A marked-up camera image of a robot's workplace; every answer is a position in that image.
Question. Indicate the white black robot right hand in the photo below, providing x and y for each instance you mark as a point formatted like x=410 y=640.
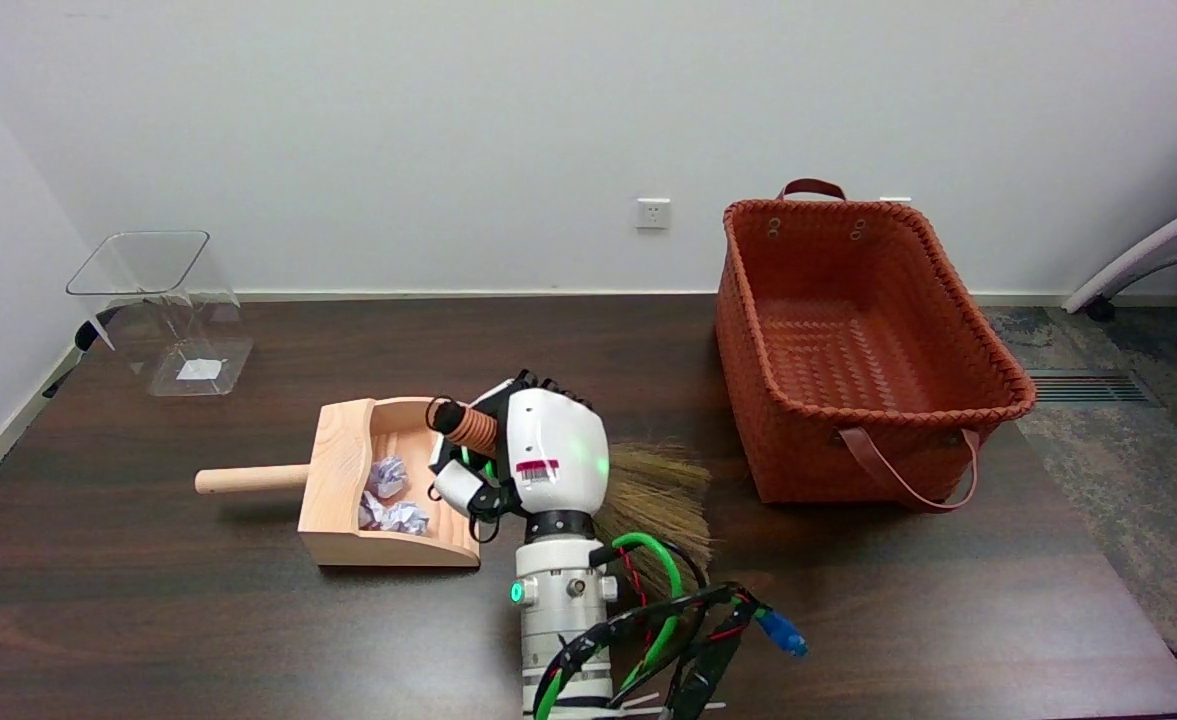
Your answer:
x=553 y=440

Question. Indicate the straw hand broom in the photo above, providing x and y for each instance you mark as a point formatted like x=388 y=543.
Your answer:
x=658 y=490

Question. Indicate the red woven basket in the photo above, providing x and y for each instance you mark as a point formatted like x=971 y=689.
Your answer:
x=808 y=350

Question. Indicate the wooden dustpan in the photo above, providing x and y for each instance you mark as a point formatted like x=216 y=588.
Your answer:
x=338 y=480

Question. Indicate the clear acrylic container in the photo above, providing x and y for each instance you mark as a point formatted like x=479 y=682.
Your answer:
x=198 y=370

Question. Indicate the floor vent grille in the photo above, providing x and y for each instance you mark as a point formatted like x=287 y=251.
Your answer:
x=1088 y=388

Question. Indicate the white wall outlet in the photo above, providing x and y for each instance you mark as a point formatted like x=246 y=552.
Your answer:
x=653 y=213

